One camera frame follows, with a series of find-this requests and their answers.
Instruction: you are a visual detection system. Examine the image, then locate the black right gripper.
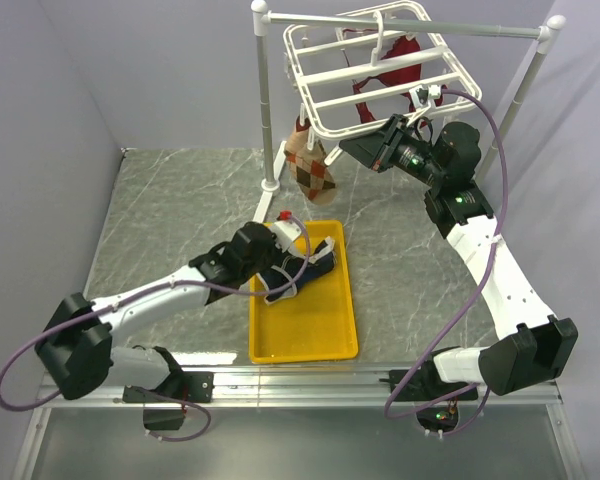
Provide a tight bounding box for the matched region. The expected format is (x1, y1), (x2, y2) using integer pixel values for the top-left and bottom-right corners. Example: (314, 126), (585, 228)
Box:
(339, 115), (446, 189)

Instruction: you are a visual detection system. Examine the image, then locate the navy blue underwear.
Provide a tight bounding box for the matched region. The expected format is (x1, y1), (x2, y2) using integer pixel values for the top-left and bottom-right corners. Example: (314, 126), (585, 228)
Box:
(257, 237), (339, 305)

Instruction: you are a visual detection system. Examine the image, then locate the white clip drying hanger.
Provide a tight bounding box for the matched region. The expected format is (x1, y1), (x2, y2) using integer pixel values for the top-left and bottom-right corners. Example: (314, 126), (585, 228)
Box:
(283, 1), (482, 146)

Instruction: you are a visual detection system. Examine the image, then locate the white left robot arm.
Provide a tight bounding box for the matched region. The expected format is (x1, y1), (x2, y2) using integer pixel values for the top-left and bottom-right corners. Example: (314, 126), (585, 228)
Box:
(35, 217), (309, 402)

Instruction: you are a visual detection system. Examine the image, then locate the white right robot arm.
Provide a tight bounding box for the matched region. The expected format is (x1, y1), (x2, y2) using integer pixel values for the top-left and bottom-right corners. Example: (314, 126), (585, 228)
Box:
(339, 115), (578, 401)

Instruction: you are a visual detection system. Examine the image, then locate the argyle patterned sock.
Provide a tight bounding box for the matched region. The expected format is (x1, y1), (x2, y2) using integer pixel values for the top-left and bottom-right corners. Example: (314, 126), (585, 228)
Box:
(284, 117), (337, 206)

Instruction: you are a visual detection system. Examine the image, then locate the yellow plastic tray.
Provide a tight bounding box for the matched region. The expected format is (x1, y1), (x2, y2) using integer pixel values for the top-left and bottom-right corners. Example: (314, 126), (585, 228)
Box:
(249, 220), (359, 364)

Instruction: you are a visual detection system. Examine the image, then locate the red bra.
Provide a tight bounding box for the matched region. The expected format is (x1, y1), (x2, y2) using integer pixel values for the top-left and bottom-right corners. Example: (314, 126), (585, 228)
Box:
(342, 27), (459, 126)

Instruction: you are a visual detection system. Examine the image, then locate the white clothes rack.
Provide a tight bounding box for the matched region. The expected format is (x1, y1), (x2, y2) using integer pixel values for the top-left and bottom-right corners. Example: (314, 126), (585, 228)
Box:
(251, 1), (566, 230)

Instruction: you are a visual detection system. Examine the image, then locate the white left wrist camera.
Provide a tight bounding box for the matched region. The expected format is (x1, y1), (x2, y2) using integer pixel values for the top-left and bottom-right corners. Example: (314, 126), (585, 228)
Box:
(268, 210), (303, 252)

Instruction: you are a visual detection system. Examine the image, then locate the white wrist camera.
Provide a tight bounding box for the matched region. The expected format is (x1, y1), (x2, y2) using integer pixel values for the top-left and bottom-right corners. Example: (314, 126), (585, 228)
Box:
(268, 210), (303, 252)
(409, 84), (443, 114)

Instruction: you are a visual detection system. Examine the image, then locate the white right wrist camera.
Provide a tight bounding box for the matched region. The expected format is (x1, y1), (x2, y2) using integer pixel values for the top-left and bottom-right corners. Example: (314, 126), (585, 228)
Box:
(409, 84), (443, 114)

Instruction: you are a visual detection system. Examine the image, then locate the aluminium mounting rail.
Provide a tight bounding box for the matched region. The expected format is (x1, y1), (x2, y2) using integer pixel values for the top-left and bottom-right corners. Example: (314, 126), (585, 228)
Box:
(43, 362), (562, 410)

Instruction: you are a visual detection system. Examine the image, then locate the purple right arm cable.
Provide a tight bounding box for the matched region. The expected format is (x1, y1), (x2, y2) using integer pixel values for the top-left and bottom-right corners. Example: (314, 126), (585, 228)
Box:
(383, 89), (510, 437)

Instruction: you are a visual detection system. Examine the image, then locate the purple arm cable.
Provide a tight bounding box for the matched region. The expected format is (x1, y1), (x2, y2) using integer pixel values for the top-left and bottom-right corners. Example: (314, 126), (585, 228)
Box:
(0, 215), (314, 442)
(383, 89), (510, 437)

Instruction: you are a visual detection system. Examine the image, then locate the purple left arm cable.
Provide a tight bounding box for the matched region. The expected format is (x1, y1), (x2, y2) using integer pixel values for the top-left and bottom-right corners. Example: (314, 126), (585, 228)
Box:
(0, 215), (314, 442)

